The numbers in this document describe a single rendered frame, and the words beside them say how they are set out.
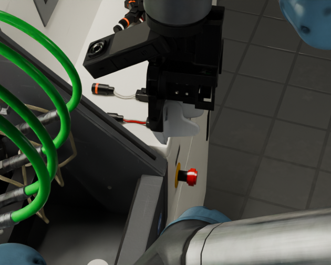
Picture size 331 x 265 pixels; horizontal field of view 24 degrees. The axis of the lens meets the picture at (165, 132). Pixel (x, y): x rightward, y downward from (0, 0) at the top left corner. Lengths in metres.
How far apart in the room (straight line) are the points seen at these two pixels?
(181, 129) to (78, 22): 0.65
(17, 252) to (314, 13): 0.33
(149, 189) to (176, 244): 0.63
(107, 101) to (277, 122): 1.46
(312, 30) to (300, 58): 2.44
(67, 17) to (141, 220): 0.45
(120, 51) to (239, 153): 1.85
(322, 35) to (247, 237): 0.20
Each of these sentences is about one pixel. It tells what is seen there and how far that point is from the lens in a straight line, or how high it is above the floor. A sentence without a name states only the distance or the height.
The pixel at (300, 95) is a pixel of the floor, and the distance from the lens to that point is 2.95.
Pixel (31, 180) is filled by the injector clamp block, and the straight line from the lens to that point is 1.31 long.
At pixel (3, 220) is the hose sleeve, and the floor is 1.19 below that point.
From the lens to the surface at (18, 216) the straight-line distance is 0.97.
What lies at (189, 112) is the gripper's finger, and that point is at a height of 1.27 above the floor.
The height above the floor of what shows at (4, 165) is 1.10.
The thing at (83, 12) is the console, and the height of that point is 1.02.
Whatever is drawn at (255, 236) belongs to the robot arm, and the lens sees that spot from 0.61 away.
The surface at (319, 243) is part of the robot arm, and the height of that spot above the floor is 1.51.
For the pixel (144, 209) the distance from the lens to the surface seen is 1.29.
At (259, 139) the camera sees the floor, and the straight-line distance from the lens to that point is 2.76.
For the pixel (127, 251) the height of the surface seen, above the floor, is 0.95.
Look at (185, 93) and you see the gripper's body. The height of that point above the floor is 1.34.
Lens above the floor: 1.94
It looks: 45 degrees down
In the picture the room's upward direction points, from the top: straight up
